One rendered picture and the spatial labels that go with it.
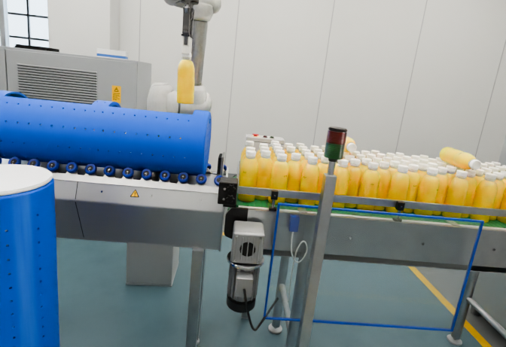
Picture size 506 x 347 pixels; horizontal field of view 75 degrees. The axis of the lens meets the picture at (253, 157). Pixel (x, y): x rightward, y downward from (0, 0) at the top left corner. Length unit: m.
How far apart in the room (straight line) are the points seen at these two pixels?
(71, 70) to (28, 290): 2.34
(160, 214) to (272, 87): 3.09
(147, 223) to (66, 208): 0.33
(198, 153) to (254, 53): 3.05
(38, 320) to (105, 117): 0.71
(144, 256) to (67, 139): 1.10
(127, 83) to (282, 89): 2.00
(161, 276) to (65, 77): 1.88
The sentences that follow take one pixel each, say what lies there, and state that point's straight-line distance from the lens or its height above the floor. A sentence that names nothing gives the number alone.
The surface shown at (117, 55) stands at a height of 1.48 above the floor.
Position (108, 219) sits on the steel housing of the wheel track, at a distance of 1.53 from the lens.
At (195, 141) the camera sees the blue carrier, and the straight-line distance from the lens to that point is 1.31.
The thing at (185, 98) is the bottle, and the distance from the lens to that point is 1.40.
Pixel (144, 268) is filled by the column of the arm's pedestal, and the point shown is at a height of 0.13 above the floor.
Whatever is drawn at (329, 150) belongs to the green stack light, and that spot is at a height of 1.19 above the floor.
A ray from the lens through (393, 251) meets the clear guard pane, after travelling 1.44.
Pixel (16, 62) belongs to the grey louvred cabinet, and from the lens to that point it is 3.48.
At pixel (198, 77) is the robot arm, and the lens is 2.08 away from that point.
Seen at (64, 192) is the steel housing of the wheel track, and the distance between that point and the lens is 1.53.
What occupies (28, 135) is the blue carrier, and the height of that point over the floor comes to 1.09.
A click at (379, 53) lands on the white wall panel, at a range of 4.64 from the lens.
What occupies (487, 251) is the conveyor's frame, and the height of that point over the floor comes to 0.81.
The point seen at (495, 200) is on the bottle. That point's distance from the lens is 1.75.
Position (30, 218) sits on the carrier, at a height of 0.95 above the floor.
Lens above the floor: 1.38
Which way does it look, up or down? 13 degrees down
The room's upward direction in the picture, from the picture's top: 6 degrees clockwise
